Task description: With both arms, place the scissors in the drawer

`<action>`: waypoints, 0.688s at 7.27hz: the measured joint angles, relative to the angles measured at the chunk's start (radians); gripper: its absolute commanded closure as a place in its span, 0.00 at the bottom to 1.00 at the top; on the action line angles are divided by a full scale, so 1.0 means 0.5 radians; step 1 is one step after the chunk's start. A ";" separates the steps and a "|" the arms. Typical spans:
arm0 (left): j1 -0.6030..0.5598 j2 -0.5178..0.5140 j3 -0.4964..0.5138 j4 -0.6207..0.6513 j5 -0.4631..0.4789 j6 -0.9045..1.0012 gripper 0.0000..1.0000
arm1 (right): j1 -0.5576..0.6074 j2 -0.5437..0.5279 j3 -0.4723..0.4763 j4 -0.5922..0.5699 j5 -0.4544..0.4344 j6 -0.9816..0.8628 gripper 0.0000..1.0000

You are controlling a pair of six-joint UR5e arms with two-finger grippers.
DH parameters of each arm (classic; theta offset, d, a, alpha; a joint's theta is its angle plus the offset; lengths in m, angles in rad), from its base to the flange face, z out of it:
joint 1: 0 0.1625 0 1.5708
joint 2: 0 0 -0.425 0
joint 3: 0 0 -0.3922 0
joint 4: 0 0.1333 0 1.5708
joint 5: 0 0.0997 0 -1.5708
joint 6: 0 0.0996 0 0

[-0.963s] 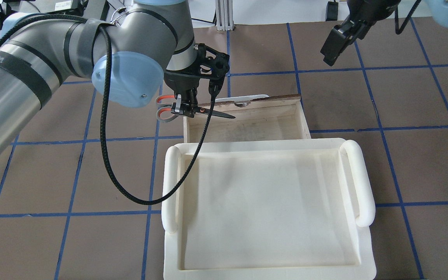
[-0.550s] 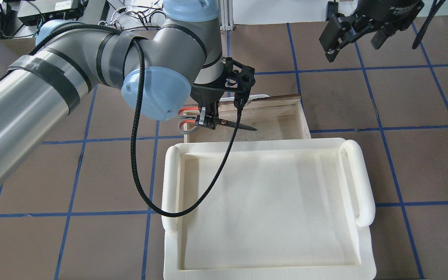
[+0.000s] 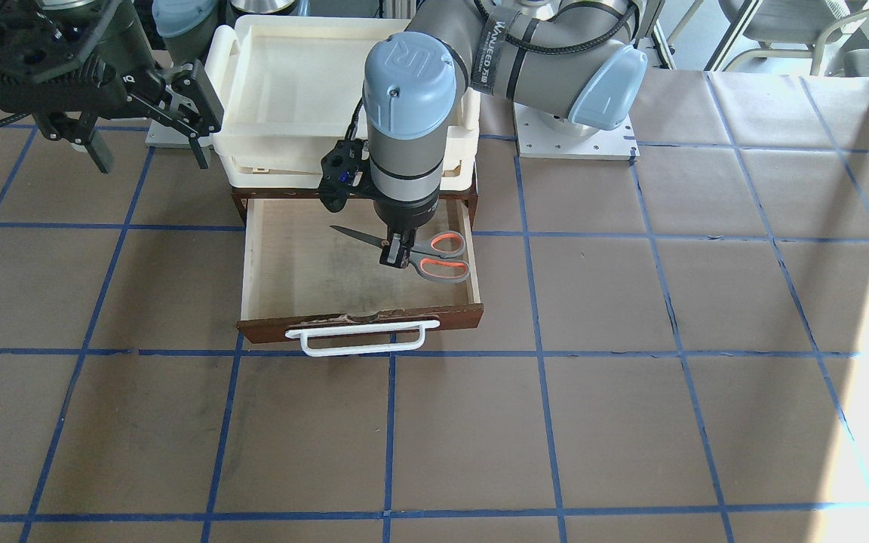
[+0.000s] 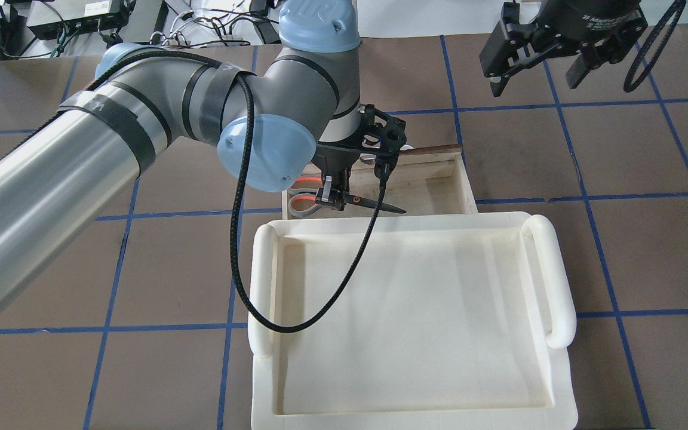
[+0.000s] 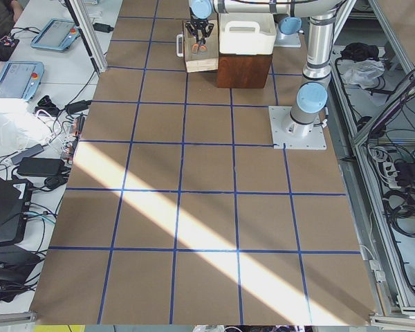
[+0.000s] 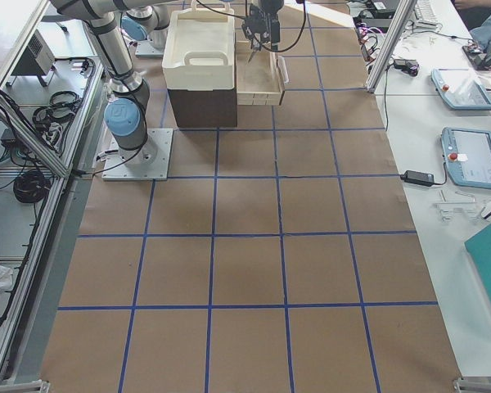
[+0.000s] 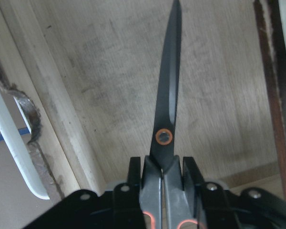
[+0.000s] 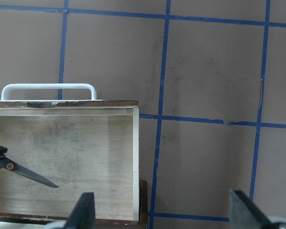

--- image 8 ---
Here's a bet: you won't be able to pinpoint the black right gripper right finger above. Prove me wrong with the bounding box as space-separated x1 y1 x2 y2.
229 189 286 229

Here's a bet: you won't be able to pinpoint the wooden drawer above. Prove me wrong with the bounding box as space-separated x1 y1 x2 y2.
0 100 139 221

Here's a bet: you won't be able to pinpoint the white drawer handle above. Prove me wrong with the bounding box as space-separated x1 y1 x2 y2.
0 83 97 101

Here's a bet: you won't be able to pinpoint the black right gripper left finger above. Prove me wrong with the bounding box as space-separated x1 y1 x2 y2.
45 192 96 229

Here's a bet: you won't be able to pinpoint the dark wooden drawer cabinet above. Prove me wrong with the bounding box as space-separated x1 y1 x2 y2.
0 181 148 229

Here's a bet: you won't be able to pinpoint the grey orange scissors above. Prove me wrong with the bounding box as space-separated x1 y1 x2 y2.
0 156 59 188

